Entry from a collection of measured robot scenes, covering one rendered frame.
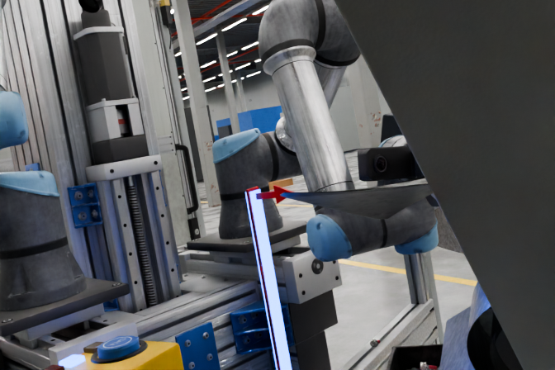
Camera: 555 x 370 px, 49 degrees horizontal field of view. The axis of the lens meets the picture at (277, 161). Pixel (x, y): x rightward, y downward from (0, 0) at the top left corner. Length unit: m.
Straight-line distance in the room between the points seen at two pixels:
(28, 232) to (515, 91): 0.94
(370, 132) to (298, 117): 6.49
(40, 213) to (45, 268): 0.09
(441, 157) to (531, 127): 0.05
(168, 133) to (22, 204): 1.75
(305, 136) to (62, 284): 0.49
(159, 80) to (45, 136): 1.52
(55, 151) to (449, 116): 1.11
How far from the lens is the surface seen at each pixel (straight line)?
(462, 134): 0.31
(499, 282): 0.41
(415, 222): 1.01
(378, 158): 0.84
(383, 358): 1.11
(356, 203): 0.76
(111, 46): 1.34
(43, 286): 1.12
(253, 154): 1.37
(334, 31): 1.10
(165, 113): 2.82
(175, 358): 0.63
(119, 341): 0.65
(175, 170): 2.82
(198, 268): 1.53
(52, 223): 1.13
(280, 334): 0.84
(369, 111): 7.50
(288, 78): 1.03
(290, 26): 1.05
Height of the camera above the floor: 1.26
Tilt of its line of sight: 3 degrees down
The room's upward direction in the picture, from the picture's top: 10 degrees counter-clockwise
